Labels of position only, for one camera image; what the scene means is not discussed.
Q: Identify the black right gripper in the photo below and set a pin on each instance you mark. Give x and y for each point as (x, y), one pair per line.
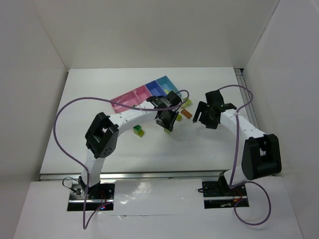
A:
(206, 113)

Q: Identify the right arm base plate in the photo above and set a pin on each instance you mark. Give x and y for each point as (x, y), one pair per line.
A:
(215, 198)

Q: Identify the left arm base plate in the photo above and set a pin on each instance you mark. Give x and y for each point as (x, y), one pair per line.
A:
(103, 197)

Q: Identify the green and yellow lego stack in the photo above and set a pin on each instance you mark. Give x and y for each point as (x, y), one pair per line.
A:
(138, 130)

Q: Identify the dark blue bin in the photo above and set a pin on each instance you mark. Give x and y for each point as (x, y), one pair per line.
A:
(155, 89)

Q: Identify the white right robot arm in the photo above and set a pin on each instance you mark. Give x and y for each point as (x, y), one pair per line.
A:
(257, 154)

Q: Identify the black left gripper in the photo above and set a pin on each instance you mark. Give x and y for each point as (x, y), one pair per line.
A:
(166, 122)

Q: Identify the aluminium side rail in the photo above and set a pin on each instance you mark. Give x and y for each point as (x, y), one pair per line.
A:
(246, 97)

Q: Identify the light blue bin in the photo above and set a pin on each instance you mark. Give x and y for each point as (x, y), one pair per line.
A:
(167, 85)

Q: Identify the aluminium front rail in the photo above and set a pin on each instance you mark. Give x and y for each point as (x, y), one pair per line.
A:
(138, 175)

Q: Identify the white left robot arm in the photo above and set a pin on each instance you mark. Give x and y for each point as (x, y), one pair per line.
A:
(102, 135)

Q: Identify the orange 2x4 lego plate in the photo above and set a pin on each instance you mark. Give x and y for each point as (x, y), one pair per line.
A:
(186, 113)

